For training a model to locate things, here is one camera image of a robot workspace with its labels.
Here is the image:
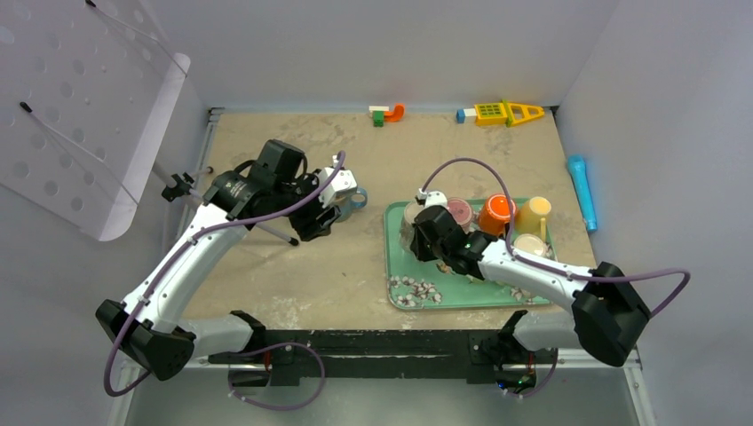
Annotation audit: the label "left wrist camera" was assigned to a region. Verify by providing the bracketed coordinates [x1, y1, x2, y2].
[314, 151, 358, 207]

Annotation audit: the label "blue toy microphone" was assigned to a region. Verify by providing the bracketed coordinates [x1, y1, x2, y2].
[567, 154, 598, 233]

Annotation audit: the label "glass mug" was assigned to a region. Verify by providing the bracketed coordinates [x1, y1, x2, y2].
[400, 201, 424, 251]

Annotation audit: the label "green floral serving tray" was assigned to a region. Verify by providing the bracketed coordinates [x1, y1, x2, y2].
[384, 201, 551, 310]

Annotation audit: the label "yellow mug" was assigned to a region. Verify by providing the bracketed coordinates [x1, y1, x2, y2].
[515, 196, 552, 241]

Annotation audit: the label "white perforated panel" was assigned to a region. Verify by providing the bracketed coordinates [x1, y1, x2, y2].
[1, 1, 190, 241]

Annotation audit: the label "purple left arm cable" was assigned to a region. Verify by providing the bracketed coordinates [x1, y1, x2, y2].
[103, 150, 348, 412]

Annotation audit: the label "cream floral mug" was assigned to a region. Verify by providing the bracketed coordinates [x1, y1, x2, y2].
[513, 233, 552, 259]

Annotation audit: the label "yellow toy phone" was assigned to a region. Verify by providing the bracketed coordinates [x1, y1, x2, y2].
[474, 99, 545, 128]

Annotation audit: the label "orange green toy blocks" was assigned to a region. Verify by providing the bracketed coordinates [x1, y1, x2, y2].
[369, 103, 406, 128]

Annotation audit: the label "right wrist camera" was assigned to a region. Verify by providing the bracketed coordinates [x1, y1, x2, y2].
[415, 188, 448, 209]

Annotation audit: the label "pink ghost mug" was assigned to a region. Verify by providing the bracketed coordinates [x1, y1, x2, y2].
[447, 197, 476, 233]

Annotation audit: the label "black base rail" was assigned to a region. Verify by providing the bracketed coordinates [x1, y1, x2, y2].
[208, 329, 557, 386]

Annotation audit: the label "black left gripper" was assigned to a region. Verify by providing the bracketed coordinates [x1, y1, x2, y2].
[273, 169, 341, 241]

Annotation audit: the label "orange mug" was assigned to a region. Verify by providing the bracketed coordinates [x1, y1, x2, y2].
[477, 193, 517, 238]

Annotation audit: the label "blue white toy block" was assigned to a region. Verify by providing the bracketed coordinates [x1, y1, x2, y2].
[456, 107, 478, 124]

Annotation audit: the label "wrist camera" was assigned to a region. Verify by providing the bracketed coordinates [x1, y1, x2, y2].
[314, 151, 358, 207]
[415, 188, 448, 209]

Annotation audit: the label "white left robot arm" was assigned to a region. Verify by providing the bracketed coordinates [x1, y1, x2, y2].
[95, 139, 357, 381]

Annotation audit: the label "blue butterfly mug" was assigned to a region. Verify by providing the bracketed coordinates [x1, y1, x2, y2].
[337, 186, 369, 222]

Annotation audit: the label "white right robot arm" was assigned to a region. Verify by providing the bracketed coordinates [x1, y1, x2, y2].
[411, 206, 651, 367]

